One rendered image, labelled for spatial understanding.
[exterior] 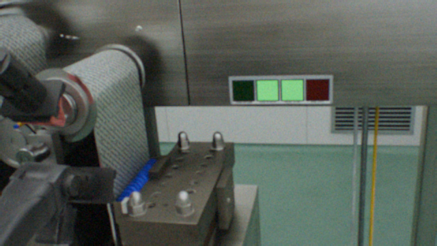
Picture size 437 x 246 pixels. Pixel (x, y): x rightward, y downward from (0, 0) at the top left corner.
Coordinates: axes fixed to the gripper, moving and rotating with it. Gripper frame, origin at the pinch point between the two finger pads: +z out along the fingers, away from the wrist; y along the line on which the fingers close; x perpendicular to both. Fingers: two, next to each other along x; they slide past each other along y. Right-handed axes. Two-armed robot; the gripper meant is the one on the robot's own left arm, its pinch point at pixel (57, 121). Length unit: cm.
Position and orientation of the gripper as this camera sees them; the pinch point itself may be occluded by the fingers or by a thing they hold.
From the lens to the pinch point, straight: 85.2
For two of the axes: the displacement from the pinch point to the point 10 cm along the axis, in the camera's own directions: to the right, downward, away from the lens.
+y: 9.8, -0.1, -1.8
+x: 0.7, -9.0, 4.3
